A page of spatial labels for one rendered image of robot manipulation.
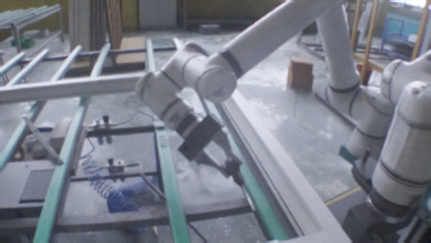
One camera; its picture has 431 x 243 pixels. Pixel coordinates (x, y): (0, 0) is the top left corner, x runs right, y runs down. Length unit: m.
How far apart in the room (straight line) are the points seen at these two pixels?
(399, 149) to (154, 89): 0.60
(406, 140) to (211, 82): 0.42
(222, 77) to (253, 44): 0.12
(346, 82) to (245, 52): 0.67
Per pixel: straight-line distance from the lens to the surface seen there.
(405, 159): 0.41
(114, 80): 1.38
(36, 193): 1.17
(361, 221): 0.46
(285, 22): 0.75
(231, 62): 0.68
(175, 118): 0.75
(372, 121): 1.26
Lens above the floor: 1.39
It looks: 29 degrees down
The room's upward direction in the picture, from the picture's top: 3 degrees clockwise
